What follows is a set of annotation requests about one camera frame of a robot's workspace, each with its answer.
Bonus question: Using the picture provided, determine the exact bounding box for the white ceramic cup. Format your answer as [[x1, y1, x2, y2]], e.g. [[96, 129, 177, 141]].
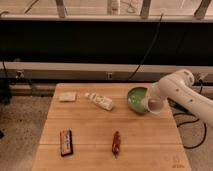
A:
[[140, 97, 164, 114]]

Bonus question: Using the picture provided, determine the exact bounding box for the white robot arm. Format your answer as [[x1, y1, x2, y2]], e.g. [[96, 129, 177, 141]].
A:
[[148, 69, 213, 127]]

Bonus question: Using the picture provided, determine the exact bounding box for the green ceramic bowl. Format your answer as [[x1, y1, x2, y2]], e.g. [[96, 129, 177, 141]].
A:
[[127, 87, 148, 115]]

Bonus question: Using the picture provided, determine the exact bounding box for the white tube with label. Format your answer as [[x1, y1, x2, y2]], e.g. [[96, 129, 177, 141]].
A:
[[85, 93, 113, 111]]

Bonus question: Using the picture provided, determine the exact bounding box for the pale sponge block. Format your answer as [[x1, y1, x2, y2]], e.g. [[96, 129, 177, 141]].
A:
[[59, 92, 76, 102]]

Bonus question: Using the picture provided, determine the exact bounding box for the wooden table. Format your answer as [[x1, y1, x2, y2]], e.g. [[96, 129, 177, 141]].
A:
[[32, 83, 191, 171]]

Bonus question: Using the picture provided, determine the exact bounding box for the red pocket knife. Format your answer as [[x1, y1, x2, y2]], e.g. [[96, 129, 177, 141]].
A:
[[112, 131, 121, 157]]

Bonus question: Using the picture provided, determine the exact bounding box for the dark chocolate bar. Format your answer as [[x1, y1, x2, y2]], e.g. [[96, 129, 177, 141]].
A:
[[60, 130, 73, 157]]

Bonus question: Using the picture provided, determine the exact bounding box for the black hanging cable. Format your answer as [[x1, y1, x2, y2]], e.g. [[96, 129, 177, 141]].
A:
[[126, 13, 164, 82]]

